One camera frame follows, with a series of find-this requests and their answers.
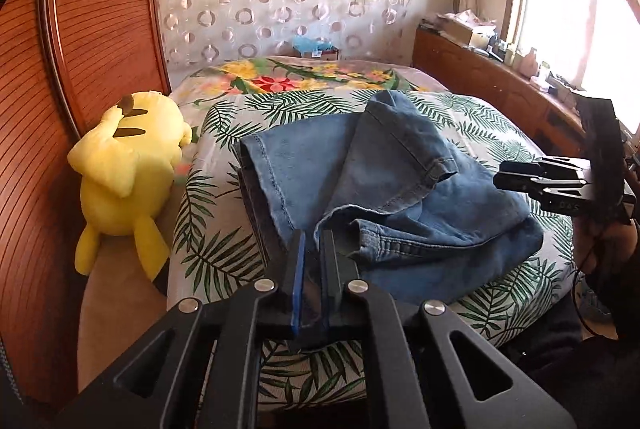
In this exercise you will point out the window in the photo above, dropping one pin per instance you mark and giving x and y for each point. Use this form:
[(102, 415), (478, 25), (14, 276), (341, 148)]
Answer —
[(560, 9)]

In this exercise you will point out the wooden headboard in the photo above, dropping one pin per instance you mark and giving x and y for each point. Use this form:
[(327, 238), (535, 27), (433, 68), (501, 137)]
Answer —
[(100, 34)]

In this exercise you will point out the cardboard box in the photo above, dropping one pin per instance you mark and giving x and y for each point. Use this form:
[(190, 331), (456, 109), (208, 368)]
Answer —
[(327, 54)]

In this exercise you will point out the leaf-print bed sheet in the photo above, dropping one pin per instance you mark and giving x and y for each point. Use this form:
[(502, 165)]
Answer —
[(225, 234)]

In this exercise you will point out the yellow plush toy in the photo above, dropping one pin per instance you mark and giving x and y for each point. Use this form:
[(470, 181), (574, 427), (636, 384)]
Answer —
[(125, 169)]

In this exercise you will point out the person's right hand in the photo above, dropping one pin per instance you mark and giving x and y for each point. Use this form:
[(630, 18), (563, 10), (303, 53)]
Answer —
[(617, 259)]

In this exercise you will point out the blue denim pants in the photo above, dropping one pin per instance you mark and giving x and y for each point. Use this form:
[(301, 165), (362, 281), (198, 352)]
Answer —
[(400, 169)]

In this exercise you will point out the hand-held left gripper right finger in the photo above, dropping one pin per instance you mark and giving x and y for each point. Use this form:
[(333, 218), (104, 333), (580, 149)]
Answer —
[(326, 281)]

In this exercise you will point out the pale bottle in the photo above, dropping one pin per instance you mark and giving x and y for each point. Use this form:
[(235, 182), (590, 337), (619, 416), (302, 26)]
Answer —
[(529, 61)]

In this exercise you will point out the floral blanket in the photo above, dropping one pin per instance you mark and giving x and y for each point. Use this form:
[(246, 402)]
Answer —
[(280, 81)]

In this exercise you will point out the beige bed sheet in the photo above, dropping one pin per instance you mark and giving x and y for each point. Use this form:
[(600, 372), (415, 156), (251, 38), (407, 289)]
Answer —
[(120, 309)]

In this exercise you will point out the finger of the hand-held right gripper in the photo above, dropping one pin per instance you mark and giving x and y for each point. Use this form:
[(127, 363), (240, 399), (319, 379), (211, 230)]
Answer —
[(530, 189), (545, 168)]

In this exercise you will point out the person's dark clothing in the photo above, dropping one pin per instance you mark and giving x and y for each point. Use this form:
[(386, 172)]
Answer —
[(575, 384)]

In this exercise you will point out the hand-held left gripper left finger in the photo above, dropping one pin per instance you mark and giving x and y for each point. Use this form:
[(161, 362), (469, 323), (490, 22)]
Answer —
[(298, 281)]

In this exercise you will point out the wooden cabinet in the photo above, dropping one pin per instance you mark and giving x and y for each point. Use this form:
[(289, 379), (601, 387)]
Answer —
[(475, 69)]

